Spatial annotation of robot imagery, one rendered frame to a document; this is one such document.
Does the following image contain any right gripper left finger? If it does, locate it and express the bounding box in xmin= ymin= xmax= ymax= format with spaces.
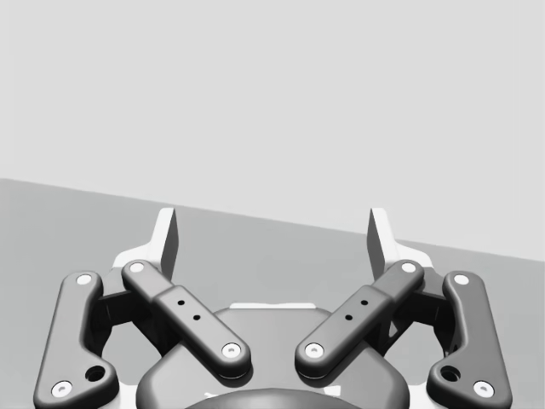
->
xmin=32 ymin=207 xmax=252 ymax=408

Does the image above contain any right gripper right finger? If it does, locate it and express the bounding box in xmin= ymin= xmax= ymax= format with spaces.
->
xmin=294 ymin=207 xmax=513 ymax=408

